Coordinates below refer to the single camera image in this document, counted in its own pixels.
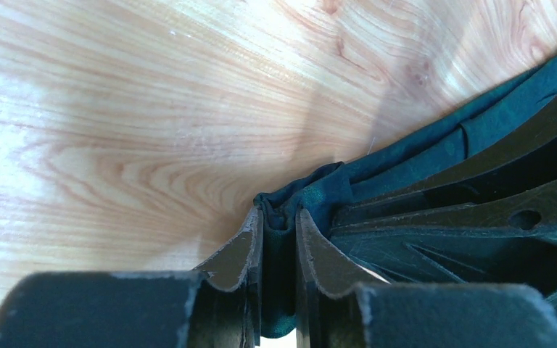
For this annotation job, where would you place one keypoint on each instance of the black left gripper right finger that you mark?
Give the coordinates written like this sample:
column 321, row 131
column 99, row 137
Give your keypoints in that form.
column 339, row 304

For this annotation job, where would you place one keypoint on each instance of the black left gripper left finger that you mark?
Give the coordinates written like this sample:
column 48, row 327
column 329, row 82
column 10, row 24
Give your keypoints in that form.
column 215, row 304

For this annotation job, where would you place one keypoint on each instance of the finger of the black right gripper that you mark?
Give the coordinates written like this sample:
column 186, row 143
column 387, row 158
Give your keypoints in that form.
column 512, row 183
column 508, row 240

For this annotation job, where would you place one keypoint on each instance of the dark green tie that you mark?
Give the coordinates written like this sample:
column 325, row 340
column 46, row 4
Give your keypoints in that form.
column 463, row 133

